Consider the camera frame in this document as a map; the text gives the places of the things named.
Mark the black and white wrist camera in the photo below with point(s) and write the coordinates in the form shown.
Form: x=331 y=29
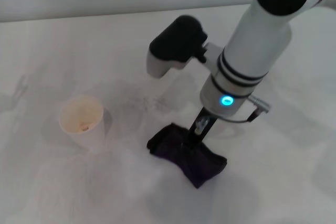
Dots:
x=176 y=43

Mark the white paper cup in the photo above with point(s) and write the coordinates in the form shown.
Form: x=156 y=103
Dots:
x=86 y=137

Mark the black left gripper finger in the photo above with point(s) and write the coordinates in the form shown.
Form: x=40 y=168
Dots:
x=195 y=129

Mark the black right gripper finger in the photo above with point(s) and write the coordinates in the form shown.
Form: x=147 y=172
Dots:
x=208 y=130

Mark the dark purple rag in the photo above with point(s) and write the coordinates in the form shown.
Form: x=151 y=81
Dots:
x=168 y=142

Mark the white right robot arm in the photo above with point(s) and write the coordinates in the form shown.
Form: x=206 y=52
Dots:
x=252 y=45

